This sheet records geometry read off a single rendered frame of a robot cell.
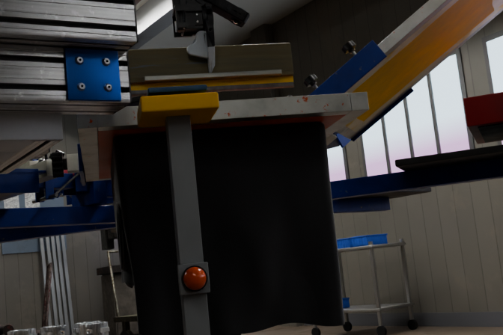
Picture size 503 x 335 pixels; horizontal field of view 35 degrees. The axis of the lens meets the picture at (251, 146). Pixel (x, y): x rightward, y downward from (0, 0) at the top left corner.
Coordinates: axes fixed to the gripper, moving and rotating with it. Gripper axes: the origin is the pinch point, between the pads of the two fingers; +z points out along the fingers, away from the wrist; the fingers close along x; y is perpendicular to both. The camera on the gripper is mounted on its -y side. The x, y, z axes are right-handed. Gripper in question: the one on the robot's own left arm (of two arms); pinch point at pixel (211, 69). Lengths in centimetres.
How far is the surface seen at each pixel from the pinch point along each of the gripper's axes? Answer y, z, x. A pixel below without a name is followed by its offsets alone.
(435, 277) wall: -264, 66, -507
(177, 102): 12.3, 15.4, 38.4
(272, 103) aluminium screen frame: -9.1, 11.6, 14.7
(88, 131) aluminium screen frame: 27.1, 14.2, 10.9
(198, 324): 12, 52, 34
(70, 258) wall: 68, -1, -1025
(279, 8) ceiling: -186, -238, -650
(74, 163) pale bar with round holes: 32, 8, -67
